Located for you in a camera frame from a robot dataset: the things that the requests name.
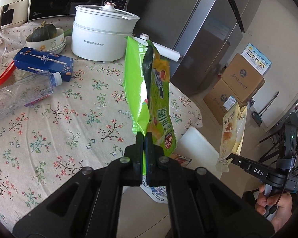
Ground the yellow snack bag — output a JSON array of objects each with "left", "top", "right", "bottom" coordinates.
[{"left": 215, "top": 102, "right": 247, "bottom": 173}]

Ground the green onion rings bag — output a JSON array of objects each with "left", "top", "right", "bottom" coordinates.
[{"left": 124, "top": 36, "right": 176, "bottom": 156}]

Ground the clear plastic bottle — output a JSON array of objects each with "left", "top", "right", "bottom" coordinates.
[{"left": 0, "top": 70, "right": 62, "bottom": 121}]

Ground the blue carton box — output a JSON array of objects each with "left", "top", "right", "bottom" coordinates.
[{"left": 13, "top": 47, "right": 74, "bottom": 82}]

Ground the white trash bin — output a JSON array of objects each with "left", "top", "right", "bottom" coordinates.
[{"left": 173, "top": 126, "right": 222, "bottom": 179}]

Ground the person's right hand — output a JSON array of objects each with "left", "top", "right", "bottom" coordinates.
[{"left": 255, "top": 184, "right": 293, "bottom": 232}]

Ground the floral tablecloth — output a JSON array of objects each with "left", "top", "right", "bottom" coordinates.
[{"left": 0, "top": 15, "right": 203, "bottom": 232}]

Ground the lower cardboard box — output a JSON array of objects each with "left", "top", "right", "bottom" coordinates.
[{"left": 203, "top": 79, "right": 247, "bottom": 125}]

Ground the cardboard box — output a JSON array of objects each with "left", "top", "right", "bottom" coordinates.
[
  {"left": 203, "top": 79, "right": 247, "bottom": 125},
  {"left": 221, "top": 53, "right": 265, "bottom": 104}
]

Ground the upper cardboard box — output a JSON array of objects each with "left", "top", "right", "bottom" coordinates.
[{"left": 221, "top": 53, "right": 265, "bottom": 104}]

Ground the white electric cooking pot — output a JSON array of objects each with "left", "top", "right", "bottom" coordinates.
[{"left": 71, "top": 2, "right": 150, "bottom": 62}]

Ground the white bowl with flower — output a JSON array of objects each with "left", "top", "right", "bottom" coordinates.
[{"left": 26, "top": 28, "right": 65, "bottom": 51}]

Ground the grey refrigerator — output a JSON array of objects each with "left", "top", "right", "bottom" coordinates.
[{"left": 128, "top": 0, "right": 262, "bottom": 96}]

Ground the red round container lid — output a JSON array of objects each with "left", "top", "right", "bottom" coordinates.
[{"left": 0, "top": 61, "right": 16, "bottom": 86}]

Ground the dark green pumpkin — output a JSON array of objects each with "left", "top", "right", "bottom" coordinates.
[{"left": 31, "top": 21, "right": 57, "bottom": 42}]

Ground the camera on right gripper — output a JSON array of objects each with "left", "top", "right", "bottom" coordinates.
[{"left": 276, "top": 113, "right": 298, "bottom": 173}]

